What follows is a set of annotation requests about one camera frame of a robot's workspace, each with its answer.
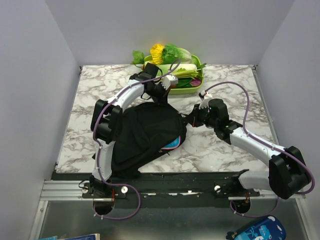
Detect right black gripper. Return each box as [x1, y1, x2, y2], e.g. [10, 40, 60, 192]
[184, 102, 219, 128]

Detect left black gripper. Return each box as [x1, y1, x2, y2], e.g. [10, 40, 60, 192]
[145, 81, 170, 106]

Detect pink pencil case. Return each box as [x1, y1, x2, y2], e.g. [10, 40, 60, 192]
[161, 136, 181, 150]

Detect black student backpack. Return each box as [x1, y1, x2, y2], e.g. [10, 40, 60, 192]
[91, 101, 188, 180]

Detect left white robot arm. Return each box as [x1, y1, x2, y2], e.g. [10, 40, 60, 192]
[90, 63, 180, 198]

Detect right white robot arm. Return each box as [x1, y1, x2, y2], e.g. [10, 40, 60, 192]
[185, 98, 312, 200]

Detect long white green cabbage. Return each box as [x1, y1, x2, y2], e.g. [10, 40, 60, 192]
[156, 63, 198, 76]

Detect green celery stalks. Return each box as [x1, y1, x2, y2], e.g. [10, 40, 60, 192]
[172, 70, 203, 80]

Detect green leaf sprig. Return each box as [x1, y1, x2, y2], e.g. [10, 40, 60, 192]
[131, 50, 145, 65]

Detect green vegetable tray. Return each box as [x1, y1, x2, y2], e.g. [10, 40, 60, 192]
[140, 54, 205, 96]

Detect green lettuce head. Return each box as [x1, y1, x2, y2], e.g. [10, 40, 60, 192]
[161, 44, 192, 64]

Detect yellow flower vegetable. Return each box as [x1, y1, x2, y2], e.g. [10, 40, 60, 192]
[150, 44, 165, 65]

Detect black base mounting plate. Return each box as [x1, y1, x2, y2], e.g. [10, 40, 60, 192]
[81, 171, 261, 208]

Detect blue pencil case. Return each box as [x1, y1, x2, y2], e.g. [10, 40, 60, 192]
[225, 215, 287, 240]

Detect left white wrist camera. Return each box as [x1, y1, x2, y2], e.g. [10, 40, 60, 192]
[160, 74, 179, 90]

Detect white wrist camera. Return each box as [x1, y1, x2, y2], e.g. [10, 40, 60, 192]
[160, 74, 179, 90]
[198, 90, 213, 109]

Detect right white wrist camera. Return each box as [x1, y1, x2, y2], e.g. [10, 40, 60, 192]
[198, 90, 213, 109]

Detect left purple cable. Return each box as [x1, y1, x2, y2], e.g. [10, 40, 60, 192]
[92, 58, 181, 220]

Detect aluminium rail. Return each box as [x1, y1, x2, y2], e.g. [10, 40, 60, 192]
[40, 180, 306, 201]

